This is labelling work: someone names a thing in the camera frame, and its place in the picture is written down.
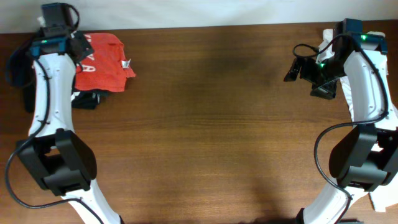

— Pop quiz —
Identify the orange printed t-shirt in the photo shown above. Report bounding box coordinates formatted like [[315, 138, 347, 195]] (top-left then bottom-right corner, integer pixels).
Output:
[[75, 33, 136, 92]]

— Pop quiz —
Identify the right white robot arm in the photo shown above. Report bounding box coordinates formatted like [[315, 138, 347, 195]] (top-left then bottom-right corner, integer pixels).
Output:
[[284, 18, 397, 224]]

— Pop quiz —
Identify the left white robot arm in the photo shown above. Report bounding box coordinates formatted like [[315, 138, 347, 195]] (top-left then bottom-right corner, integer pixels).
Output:
[[16, 26, 123, 223]]

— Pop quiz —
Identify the dark folded clothes pile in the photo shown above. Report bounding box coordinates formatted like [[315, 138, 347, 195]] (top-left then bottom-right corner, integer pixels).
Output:
[[5, 30, 40, 113]]

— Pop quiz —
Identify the white t-shirt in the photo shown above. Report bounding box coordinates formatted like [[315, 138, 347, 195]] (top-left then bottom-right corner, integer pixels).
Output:
[[317, 29, 397, 212]]

